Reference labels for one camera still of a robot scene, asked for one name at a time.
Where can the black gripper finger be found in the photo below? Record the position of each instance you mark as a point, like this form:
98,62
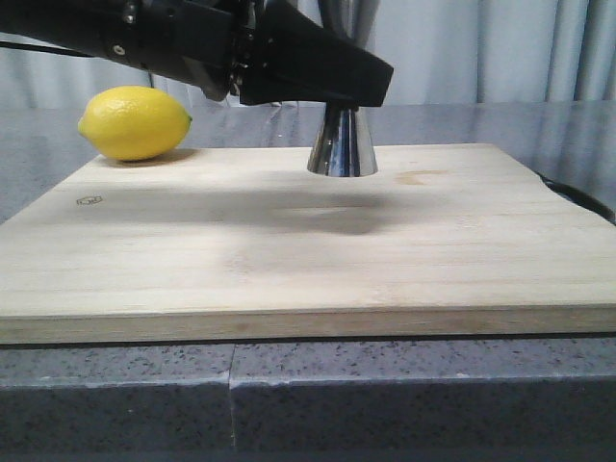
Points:
293,58

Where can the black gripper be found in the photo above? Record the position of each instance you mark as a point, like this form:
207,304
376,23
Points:
188,41

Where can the steel double jigger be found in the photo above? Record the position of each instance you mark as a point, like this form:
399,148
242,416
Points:
343,147

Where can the yellow lemon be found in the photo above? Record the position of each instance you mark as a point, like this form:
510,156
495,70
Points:
134,123

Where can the grey curtain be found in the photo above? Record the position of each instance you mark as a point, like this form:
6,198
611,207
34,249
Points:
443,52

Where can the wooden cutting board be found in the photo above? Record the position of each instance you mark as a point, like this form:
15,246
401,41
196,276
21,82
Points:
245,243

